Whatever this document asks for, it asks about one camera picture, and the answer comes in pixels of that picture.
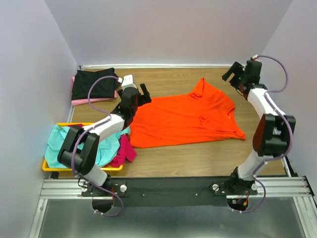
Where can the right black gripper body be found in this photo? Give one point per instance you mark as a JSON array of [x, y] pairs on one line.
[[237, 70]]

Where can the teal t shirt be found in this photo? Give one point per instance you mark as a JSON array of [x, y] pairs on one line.
[[113, 151]]

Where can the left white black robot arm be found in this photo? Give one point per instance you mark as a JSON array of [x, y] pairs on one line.
[[79, 149]]

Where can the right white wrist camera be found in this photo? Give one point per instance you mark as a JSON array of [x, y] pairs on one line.
[[255, 58]]

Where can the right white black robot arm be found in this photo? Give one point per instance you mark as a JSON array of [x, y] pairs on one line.
[[273, 137]]

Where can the aluminium rail frame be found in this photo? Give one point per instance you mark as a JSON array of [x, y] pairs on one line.
[[284, 207]]

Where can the magenta t shirt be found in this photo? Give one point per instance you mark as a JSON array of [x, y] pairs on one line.
[[115, 150]]

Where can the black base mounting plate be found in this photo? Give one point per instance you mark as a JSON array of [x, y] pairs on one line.
[[170, 192]]

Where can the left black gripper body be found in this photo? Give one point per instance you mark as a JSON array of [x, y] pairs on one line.
[[143, 99]]

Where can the pink folded t shirt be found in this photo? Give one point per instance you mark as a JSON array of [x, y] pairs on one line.
[[103, 91]]

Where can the orange t shirt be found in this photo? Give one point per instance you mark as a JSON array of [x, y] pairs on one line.
[[206, 114]]

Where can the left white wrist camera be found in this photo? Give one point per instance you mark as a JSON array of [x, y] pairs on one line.
[[127, 82]]

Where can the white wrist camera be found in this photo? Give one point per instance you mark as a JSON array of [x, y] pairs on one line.
[[127, 82], [255, 58]]

